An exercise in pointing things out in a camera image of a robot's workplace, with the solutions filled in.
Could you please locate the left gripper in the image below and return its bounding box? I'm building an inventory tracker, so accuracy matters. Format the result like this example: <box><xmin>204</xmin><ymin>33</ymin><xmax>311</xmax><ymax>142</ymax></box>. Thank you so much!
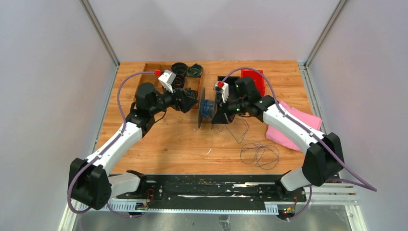
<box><xmin>150</xmin><ymin>83</ymin><xmax>198</xmax><ymax>116</ymax></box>

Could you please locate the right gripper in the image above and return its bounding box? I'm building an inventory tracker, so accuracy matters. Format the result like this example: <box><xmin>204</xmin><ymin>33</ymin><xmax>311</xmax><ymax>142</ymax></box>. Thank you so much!
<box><xmin>212</xmin><ymin>95</ymin><xmax>248</xmax><ymax>125</ymax></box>

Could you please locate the grey filament spool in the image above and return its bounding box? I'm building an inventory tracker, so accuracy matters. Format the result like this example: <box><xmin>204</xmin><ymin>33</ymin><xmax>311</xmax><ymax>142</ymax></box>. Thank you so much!
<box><xmin>197</xmin><ymin>87</ymin><xmax>217</xmax><ymax>128</ymax></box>

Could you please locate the thin blue wire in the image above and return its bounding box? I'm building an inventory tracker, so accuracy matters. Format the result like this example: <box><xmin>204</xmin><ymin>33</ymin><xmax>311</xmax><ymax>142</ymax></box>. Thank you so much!
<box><xmin>202</xmin><ymin>99</ymin><xmax>281</xmax><ymax>170</ymax></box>

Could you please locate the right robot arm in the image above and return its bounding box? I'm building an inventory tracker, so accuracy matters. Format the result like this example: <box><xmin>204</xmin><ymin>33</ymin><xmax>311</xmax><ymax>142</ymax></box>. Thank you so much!
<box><xmin>211</xmin><ymin>77</ymin><xmax>344</xmax><ymax>201</ymax></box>

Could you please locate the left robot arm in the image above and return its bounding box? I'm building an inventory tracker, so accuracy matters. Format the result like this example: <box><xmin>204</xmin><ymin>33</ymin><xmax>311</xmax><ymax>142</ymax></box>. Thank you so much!
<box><xmin>67</xmin><ymin>82</ymin><xmax>199</xmax><ymax>213</ymax></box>

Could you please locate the rolled patterned tie bottom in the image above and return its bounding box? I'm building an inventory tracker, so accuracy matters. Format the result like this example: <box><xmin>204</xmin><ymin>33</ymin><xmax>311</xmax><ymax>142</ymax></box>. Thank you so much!
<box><xmin>185</xmin><ymin>88</ymin><xmax>198</xmax><ymax>99</ymax></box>

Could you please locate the wooden compartment tray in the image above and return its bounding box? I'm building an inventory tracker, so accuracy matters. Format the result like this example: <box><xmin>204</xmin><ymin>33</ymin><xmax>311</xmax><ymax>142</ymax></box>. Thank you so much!
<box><xmin>136</xmin><ymin>63</ymin><xmax>205</xmax><ymax>110</ymax></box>

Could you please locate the rolled dark tie middle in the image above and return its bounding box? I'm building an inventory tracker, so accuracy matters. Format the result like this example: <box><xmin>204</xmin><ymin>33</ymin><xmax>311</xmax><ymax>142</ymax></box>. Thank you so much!
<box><xmin>172</xmin><ymin>75</ymin><xmax>185</xmax><ymax>88</ymax></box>

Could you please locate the rolled dark tie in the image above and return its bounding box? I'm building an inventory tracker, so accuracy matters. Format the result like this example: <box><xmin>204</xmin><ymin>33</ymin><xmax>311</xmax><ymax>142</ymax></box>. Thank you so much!
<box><xmin>171</xmin><ymin>62</ymin><xmax>188</xmax><ymax>77</ymax></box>
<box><xmin>172</xmin><ymin>75</ymin><xmax>185</xmax><ymax>88</ymax></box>

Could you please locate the black plastic bin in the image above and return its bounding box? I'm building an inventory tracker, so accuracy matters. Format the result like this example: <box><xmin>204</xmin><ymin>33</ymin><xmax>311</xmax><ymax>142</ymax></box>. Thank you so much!
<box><xmin>215</xmin><ymin>76</ymin><xmax>240</xmax><ymax>108</ymax></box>

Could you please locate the rolled green tie top right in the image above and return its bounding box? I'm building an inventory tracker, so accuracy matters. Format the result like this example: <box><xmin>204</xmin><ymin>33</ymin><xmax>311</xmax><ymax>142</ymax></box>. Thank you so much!
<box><xmin>187</xmin><ymin>64</ymin><xmax>203</xmax><ymax>78</ymax></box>

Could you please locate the rolled dark tie top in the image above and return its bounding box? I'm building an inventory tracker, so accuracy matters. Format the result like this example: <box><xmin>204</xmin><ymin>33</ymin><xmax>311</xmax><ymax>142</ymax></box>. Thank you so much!
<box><xmin>171</xmin><ymin>62</ymin><xmax>188</xmax><ymax>77</ymax></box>

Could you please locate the red plastic bin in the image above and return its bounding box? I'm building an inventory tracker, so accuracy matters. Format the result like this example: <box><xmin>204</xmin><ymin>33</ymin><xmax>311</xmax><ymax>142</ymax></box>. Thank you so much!
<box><xmin>241</xmin><ymin>69</ymin><xmax>265</xmax><ymax>97</ymax></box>

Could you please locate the pink cloth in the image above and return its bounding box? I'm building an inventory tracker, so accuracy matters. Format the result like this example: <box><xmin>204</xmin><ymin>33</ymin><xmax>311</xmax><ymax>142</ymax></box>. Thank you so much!
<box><xmin>263</xmin><ymin>102</ymin><xmax>323</xmax><ymax>153</ymax></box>

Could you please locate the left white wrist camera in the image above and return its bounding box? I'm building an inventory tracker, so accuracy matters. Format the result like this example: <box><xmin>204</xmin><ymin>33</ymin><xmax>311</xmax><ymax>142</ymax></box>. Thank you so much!
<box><xmin>158</xmin><ymin>70</ymin><xmax>176</xmax><ymax>93</ymax></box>

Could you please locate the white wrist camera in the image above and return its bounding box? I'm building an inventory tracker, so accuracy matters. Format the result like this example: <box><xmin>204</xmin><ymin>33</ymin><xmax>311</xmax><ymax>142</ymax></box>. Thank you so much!
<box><xmin>214</xmin><ymin>81</ymin><xmax>229</xmax><ymax>103</ymax></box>
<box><xmin>158</xmin><ymin>70</ymin><xmax>176</xmax><ymax>93</ymax></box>

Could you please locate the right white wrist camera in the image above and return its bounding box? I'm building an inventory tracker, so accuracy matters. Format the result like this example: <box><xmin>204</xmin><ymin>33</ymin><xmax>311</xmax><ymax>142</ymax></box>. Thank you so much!
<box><xmin>214</xmin><ymin>81</ymin><xmax>229</xmax><ymax>103</ymax></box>

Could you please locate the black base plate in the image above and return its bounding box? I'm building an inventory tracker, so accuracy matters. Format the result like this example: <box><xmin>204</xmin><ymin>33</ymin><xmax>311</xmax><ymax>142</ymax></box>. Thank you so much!
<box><xmin>117</xmin><ymin>174</ymin><xmax>307</xmax><ymax>213</ymax></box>

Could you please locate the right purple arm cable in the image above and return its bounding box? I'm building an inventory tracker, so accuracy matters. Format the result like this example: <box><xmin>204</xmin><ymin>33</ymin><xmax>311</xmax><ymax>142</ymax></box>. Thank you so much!
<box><xmin>221</xmin><ymin>67</ymin><xmax>378</xmax><ymax>221</ymax></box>

